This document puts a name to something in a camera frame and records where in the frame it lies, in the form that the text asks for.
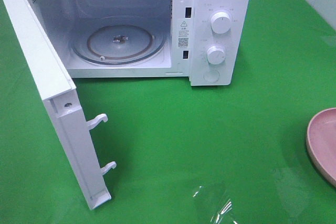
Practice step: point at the round door release button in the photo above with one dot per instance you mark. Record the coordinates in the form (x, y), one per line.
(211, 76)

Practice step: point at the white microwave knob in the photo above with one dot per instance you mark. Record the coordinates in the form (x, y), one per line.
(216, 55)
(221, 21)

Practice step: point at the white microwave door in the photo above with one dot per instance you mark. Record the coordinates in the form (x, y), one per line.
(59, 96)

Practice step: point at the pink round plate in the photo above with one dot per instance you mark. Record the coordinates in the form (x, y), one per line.
(320, 142)

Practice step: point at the green table cloth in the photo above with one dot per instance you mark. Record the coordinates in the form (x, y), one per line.
(167, 137)

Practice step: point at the glass microwave turntable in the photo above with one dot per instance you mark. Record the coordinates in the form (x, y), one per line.
(119, 40)

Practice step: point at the white microwave oven body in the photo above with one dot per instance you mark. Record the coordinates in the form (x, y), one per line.
(183, 54)

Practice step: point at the clear plastic film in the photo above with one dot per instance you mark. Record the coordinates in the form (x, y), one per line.
(213, 204)

